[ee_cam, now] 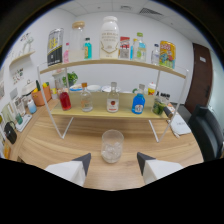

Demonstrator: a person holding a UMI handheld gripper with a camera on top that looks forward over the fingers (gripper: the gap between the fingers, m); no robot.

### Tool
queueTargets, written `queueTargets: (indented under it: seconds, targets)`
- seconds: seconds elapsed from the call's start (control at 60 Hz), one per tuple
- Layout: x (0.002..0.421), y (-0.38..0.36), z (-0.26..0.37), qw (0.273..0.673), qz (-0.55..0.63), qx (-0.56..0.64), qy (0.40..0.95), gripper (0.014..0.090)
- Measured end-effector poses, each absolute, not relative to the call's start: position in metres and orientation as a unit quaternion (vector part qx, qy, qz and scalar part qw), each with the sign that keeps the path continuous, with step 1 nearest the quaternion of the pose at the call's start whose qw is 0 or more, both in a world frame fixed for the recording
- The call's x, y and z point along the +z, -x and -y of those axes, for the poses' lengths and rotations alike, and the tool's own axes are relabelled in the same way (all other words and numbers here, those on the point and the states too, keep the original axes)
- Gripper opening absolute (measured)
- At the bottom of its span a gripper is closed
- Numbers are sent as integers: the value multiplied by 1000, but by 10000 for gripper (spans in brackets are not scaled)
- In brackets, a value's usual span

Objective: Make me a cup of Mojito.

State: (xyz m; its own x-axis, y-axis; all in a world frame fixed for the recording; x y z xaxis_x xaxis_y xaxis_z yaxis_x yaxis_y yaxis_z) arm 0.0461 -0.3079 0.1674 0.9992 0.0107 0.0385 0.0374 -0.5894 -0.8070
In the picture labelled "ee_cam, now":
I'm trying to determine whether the glass bowl of limes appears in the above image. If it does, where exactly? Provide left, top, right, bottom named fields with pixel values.
left=152, top=96, right=168, bottom=116

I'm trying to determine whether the clear bottle with red label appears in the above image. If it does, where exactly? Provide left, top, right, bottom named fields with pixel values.
left=106, top=81, right=120, bottom=113

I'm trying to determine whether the yellow cup with red lid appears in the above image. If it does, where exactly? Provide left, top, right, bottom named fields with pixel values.
left=147, top=82, right=157, bottom=97

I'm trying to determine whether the clear glass with ice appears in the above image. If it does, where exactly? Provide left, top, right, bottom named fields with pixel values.
left=100, top=129, right=125, bottom=164

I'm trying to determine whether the white zip pouch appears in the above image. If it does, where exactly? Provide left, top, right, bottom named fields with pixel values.
left=169, top=112, right=193, bottom=138

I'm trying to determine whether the black chair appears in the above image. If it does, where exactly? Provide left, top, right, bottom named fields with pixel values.
left=188, top=105, right=224, bottom=163

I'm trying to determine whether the white two-tier wooden shelf rack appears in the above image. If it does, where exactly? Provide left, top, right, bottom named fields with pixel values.
left=36, top=59, right=189, bottom=144

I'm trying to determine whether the blue liquid bottle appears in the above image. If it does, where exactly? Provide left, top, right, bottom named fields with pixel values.
left=131, top=84, right=146, bottom=115

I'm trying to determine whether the red liquid bottle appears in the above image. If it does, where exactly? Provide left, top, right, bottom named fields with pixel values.
left=58, top=88, right=72, bottom=112

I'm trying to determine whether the clear bottle with orange cap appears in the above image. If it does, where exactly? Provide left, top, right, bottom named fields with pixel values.
left=80, top=82, right=94, bottom=113

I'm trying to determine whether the black handbag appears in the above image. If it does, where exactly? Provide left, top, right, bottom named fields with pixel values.
left=3, top=121, right=18, bottom=145

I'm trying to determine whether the small light blue bottle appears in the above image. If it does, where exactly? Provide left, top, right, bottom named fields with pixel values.
left=27, top=98, right=38, bottom=115

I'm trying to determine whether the orange pot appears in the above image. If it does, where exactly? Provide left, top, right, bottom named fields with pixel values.
left=31, top=84, right=53, bottom=107

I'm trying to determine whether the white bowl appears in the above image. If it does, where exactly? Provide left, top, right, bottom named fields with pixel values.
left=100, top=85, right=121, bottom=94
left=87, top=84, right=102, bottom=93

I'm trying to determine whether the brown door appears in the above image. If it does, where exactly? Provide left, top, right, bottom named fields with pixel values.
left=184, top=43, right=213, bottom=114

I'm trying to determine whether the small clear bottle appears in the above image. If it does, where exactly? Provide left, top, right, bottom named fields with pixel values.
left=151, top=43, right=161, bottom=66

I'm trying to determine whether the colourful printed can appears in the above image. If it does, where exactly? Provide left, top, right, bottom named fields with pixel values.
left=159, top=40, right=177, bottom=70

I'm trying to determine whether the small pink bottle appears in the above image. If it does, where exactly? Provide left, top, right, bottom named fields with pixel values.
left=63, top=42, right=70, bottom=64

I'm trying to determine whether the slim blue bottle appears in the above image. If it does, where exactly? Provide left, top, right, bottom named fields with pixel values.
left=130, top=38, right=138, bottom=61

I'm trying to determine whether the clear bottle with green cap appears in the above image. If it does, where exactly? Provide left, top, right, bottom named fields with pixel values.
left=135, top=32, right=147, bottom=63

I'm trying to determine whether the small teal bottle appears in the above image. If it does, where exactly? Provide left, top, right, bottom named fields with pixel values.
left=83, top=37, right=93, bottom=60

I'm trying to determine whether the glass jar with cork lid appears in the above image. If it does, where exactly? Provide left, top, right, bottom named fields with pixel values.
left=68, top=21, right=86, bottom=62

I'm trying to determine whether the large white bottle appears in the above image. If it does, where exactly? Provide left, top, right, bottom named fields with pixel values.
left=99, top=15, right=120, bottom=60

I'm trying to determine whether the ceiling air vent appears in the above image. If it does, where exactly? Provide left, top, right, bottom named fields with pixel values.
left=138, top=7, right=164, bottom=18

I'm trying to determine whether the wooden wall shelf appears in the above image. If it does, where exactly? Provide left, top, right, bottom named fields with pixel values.
left=9, top=50, right=36, bottom=68

